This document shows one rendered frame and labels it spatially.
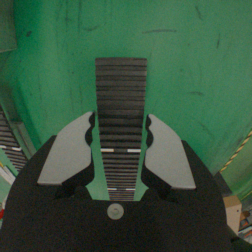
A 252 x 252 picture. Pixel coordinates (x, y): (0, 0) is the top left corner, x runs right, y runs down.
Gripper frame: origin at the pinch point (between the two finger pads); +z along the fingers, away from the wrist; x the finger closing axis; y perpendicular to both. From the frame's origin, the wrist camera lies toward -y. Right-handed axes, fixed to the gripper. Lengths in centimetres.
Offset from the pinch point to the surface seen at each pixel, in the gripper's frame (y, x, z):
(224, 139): 5.6, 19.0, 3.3
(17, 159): 9.6, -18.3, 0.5
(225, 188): 31, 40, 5
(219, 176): 31, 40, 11
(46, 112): 2.0, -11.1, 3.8
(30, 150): 9.2, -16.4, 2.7
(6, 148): 7.1, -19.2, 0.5
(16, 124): 3.9, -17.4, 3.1
